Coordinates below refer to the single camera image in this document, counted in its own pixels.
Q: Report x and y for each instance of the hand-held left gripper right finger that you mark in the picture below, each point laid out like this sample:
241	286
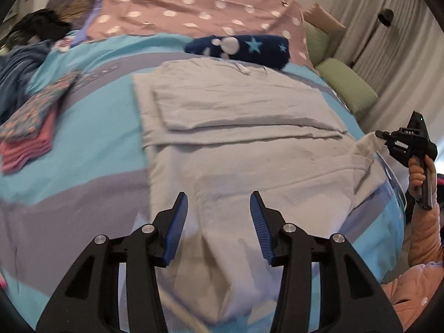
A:
260	229

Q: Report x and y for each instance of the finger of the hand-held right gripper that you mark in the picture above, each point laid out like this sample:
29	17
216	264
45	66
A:
385	134

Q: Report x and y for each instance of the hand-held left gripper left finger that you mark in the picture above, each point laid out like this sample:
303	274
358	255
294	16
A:
175	229

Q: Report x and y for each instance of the grey long-sleeve shirt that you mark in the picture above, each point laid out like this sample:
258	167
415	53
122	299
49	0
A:
242	111

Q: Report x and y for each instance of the person's right forearm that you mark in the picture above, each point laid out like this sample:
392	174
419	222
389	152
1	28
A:
421	232

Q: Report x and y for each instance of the pile of dark clothes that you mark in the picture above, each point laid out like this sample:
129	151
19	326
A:
45	24

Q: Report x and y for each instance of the person's right hand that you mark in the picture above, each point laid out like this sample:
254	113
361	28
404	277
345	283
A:
415	177

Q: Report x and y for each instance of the green pillow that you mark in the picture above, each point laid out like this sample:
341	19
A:
315	41
347	83

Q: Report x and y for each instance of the white pleated curtain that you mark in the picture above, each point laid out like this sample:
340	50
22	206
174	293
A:
399	69

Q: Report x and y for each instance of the black floor lamp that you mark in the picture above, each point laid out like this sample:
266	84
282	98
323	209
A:
385	16

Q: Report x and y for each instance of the blue grey patterned bedspread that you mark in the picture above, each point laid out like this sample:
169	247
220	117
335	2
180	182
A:
104	128

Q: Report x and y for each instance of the tan pillow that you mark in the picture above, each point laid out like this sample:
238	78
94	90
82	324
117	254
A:
322	19

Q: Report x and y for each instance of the navy star-print blanket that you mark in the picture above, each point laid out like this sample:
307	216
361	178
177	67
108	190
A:
260	53

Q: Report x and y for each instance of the person's pink quilted jacket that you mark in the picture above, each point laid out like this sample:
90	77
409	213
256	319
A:
412	295

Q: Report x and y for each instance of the pink folded cloth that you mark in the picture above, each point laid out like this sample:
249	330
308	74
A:
31	149

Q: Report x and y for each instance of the floral folded cloth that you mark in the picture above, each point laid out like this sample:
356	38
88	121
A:
34	111

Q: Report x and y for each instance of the dark blue blanket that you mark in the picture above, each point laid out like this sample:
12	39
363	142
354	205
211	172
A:
17	69

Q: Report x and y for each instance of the pink polka dot sheet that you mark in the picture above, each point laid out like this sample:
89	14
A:
194	5

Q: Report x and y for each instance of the patterned headboard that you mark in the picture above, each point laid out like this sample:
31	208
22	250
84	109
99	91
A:
76	7

